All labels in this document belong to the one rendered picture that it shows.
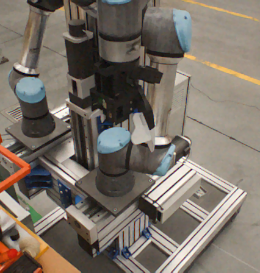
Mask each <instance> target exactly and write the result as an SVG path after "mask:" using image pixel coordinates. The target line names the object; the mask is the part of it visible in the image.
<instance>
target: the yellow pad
mask: <svg viewBox="0 0 260 273"><path fill-rule="evenodd" d="M0 210H3V212H5V213H6V214H7V215H9V216H10V217H11V218H12V219H13V220H14V221H16V225H15V226H13V227H11V229H10V230H8V231H7V232H5V234H3V235H2V240H1V242H2V243H3V244H4V245H5V246H6V247H8V248H9V249H16V250H17V251H18V252H19V251H20V248H19V245H18V244H19V242H20V240H21V239H22V238H24V237H26V236H33V237H34V238H35V239H36V240H37V241H38V242H39V243H40V252H39V253H38V255H37V256H36V257H35V260H37V259H38V258H39V257H40V256H42V255H43V254H44V253H45V252H46V251H47V250H48V249H49V246H48V244H46V243H45V242H44V241H43V240H42V239H40V238H39V237H38V236H37V235H36V234H34V233H33V232H32V231H31V230H29V229H28V227H26V226H25V225H23V224H22V223H21V222H20V221H19V220H18V219H17V218H15V217H13V216H12V215H11V214H10V213H9V212H8V211H7V210H5V209H4V208H3V207H2V206H1V205H0Z"/></svg>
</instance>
